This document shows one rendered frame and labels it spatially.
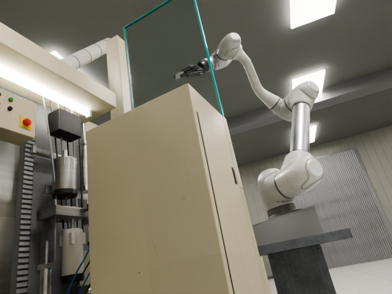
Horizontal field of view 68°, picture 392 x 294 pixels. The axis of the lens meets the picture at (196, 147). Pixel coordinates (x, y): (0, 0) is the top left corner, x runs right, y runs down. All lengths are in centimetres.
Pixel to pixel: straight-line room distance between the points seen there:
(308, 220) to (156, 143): 81
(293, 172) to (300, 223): 24
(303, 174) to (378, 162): 893
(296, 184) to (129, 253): 83
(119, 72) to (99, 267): 159
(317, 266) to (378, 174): 881
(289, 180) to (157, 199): 70
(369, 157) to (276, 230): 896
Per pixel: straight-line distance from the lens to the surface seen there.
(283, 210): 159
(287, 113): 199
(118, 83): 235
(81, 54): 264
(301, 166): 146
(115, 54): 254
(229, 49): 183
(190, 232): 98
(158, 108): 118
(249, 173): 1008
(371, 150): 1043
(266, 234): 150
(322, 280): 154
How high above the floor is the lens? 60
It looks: 23 degrees up
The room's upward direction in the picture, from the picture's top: 11 degrees counter-clockwise
